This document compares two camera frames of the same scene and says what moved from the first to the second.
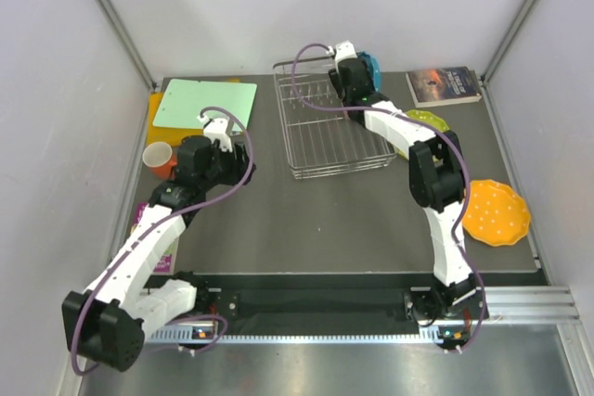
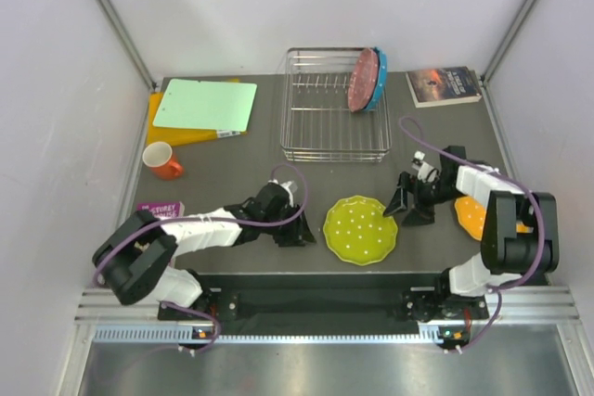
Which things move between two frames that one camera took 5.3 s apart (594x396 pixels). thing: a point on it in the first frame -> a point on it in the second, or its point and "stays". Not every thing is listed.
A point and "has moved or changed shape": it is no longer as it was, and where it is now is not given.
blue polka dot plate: (375, 69) -> (381, 79)
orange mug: (158, 155) stays
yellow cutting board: (174, 136) stays
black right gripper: (333, 77) -> (420, 213)
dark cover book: (444, 85) stays
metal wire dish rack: (321, 139) has moved or changed shape
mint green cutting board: (181, 102) stays
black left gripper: (237, 169) -> (298, 234)
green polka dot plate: (429, 118) -> (356, 232)
